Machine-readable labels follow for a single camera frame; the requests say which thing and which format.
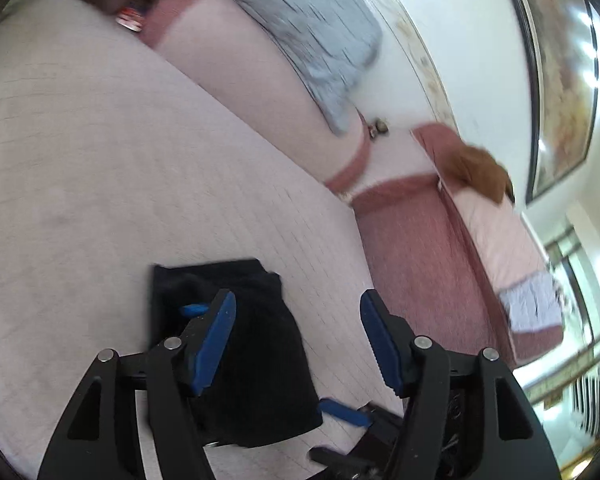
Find black pants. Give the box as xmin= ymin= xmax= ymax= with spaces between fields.
xmin=150 ymin=258 xmax=325 ymax=448

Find rust brown cushion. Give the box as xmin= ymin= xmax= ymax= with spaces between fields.
xmin=440 ymin=145 xmax=516 ymax=206

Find pink and red sofa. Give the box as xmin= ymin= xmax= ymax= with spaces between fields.
xmin=140 ymin=0 xmax=566 ymax=368

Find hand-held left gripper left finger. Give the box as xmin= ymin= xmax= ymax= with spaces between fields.
xmin=36 ymin=289 xmax=238 ymax=480

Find small colourful printed object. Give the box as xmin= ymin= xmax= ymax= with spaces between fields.
xmin=115 ymin=2 xmax=152 ymax=35

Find white checked cloth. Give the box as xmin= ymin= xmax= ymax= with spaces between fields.
xmin=499 ymin=272 xmax=564 ymax=334

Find framed wall picture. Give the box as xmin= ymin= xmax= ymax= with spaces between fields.
xmin=500 ymin=0 xmax=600 ymax=206

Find bright window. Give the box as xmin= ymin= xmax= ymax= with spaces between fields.
xmin=522 ymin=200 xmax=600 ymax=466

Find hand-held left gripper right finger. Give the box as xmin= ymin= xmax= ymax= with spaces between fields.
xmin=359 ymin=289 xmax=563 ymax=480

